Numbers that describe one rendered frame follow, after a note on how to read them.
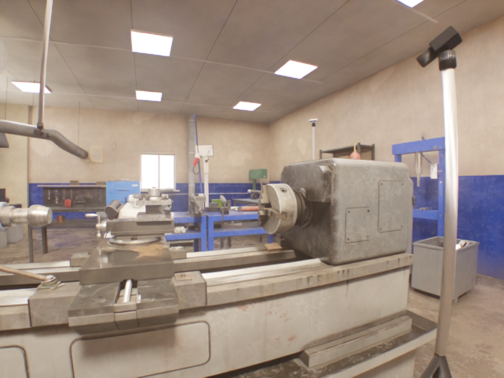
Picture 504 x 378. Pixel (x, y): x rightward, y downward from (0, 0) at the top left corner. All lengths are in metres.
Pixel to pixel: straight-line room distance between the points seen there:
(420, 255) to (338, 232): 2.13
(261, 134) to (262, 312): 8.36
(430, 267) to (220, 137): 7.06
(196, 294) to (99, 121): 7.82
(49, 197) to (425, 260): 5.72
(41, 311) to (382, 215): 1.44
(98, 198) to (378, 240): 4.76
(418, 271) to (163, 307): 2.90
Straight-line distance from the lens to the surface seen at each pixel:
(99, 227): 1.42
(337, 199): 1.22
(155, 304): 0.84
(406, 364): 1.83
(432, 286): 3.32
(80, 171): 8.43
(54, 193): 5.51
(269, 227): 1.30
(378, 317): 1.58
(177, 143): 8.36
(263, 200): 1.29
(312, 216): 1.32
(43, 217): 1.20
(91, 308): 0.85
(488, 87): 4.56
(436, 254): 3.22
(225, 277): 1.10
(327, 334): 1.37
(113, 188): 3.10
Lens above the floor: 1.21
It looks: 1 degrees down
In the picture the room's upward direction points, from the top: straight up
